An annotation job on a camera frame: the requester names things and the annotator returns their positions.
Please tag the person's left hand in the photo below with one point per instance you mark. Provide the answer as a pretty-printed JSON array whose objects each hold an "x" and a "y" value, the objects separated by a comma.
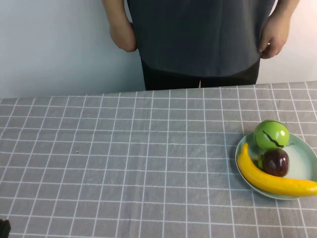
[{"x": 273, "y": 41}]

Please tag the person's right hand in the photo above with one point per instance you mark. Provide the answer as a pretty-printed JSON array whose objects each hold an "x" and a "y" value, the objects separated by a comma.
[{"x": 123, "y": 37}]

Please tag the yellow toy banana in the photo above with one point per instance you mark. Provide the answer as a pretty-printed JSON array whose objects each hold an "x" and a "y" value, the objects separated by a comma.
[{"x": 262, "y": 179}]

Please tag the person's left forearm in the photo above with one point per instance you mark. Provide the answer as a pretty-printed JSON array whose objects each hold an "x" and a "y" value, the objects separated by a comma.
[{"x": 281, "y": 11}]

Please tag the person's right forearm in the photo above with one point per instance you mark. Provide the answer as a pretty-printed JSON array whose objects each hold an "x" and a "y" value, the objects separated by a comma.
[{"x": 115, "y": 12}]

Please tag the person in grey shirt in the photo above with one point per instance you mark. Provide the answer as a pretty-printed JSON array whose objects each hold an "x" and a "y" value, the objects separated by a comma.
[{"x": 198, "y": 37}]

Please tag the black trousers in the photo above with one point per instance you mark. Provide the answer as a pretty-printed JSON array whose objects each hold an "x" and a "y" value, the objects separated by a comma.
[{"x": 171, "y": 80}]

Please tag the pale green round plate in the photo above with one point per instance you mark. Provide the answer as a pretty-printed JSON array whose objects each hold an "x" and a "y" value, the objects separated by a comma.
[{"x": 298, "y": 158}]

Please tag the dark red toy apple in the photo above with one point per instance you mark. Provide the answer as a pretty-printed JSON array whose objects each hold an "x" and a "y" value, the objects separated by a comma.
[{"x": 276, "y": 162}]

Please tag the gray checked tablecloth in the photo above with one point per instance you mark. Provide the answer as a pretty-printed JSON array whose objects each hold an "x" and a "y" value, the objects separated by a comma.
[{"x": 123, "y": 161}]

